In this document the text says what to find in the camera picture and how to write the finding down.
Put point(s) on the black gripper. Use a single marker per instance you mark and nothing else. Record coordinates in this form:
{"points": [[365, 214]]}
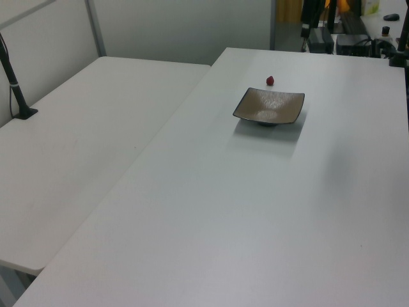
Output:
{"points": [[310, 12]]}

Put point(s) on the red strawberry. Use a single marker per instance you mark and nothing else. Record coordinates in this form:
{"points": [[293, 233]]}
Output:
{"points": [[270, 81]]}

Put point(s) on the square brown ceramic plate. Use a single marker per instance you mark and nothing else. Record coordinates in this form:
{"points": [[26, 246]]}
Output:
{"points": [[268, 105]]}

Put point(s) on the black power supply box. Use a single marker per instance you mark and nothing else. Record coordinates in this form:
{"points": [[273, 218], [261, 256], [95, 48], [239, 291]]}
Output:
{"points": [[319, 41]]}

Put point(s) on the yellow curtain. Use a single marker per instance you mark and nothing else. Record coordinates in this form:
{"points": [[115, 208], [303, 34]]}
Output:
{"points": [[287, 11]]}

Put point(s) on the black vertical pole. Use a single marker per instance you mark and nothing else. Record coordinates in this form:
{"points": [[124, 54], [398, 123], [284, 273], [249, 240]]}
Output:
{"points": [[331, 16]]}

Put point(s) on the orange object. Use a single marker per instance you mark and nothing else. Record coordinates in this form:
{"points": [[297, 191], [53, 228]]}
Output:
{"points": [[344, 4]]}

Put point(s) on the black electronics box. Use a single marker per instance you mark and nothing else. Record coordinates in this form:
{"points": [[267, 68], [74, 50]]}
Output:
{"points": [[351, 43]]}

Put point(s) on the green and white box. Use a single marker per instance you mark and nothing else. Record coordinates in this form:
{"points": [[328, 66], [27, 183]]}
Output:
{"points": [[370, 6]]}

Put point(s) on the black computer mouse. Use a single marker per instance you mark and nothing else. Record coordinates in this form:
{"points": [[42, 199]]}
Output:
{"points": [[391, 17]]}

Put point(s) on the white side table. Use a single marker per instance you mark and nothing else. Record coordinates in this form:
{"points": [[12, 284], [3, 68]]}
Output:
{"points": [[80, 144]]}

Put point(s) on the grey metal partition post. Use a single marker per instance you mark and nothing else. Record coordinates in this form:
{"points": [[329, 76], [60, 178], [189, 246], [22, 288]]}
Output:
{"points": [[272, 25], [96, 28]]}

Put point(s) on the black clamp camera stand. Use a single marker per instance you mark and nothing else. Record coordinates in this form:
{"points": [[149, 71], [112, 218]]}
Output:
{"points": [[401, 48]]}

